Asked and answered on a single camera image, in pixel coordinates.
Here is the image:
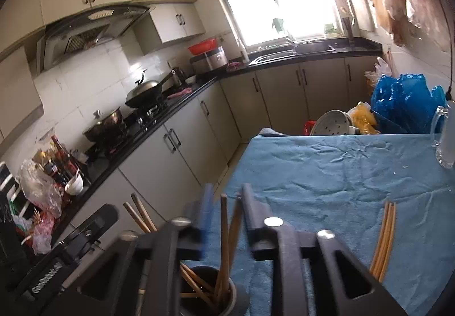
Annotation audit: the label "dark frying pan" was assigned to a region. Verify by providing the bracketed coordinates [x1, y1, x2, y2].
[294, 40, 335, 54]

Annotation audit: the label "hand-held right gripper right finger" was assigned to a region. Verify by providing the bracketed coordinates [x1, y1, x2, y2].
[241, 183, 410, 316]

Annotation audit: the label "white bottle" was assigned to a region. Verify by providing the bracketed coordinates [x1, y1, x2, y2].
[237, 38, 250, 64]

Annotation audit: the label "clear glass mug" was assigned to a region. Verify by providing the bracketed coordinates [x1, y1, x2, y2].
[430, 99, 455, 170]

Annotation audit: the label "white bowl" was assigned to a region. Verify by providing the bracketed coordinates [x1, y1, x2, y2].
[64, 173, 84, 196]

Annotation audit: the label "black power cable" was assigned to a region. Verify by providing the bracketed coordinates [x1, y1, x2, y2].
[415, 0, 455, 101]

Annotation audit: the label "blue plastic bag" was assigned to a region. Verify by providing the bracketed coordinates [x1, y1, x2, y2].
[371, 73, 447, 134]

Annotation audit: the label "cream lower cabinets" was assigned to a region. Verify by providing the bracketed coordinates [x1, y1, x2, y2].
[53, 55, 382, 253]

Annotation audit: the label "black wok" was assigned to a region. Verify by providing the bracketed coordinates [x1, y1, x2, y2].
[125, 68, 179, 108]

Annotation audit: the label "red and white plastic bag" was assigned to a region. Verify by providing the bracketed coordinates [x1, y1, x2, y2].
[31, 212, 56, 255]

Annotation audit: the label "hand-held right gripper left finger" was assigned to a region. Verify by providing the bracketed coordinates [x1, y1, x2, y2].
[64, 183, 216, 316]

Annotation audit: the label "white perforated steamer plate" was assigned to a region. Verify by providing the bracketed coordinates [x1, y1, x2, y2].
[309, 109, 355, 136]

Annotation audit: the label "dark grey perforated utensil holder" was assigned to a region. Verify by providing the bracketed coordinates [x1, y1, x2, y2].
[177, 265, 250, 316]

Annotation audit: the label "steel kettle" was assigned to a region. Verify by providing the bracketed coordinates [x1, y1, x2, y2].
[170, 67, 187, 86]

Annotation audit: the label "blue towel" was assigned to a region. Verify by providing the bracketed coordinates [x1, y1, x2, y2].
[204, 134, 455, 316]

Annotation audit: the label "black gas stove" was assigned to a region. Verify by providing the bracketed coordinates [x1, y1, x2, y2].
[84, 99, 175, 161]

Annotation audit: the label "grey range hood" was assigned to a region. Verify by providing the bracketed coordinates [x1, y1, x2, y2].
[37, 5, 156, 75]

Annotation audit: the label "steel pot with red lid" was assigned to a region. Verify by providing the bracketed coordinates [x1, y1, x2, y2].
[190, 46, 229, 75]

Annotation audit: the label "red plastic basin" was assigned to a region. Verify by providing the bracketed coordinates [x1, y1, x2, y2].
[187, 38, 218, 56]

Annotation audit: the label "steel kitchen sink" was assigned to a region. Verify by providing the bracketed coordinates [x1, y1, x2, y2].
[248, 49, 296, 66]

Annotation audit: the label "black kitchen countertop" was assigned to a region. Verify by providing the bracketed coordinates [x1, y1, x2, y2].
[50, 36, 383, 242]

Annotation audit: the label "clear crumpled plastic bag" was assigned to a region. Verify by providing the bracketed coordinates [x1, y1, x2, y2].
[19, 159, 63, 218]

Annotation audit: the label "dark sauce bottles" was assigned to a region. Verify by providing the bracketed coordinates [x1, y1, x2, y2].
[42, 134, 81, 183]

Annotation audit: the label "yellow plastic bag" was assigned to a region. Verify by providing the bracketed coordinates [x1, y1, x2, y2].
[348, 101, 378, 135]

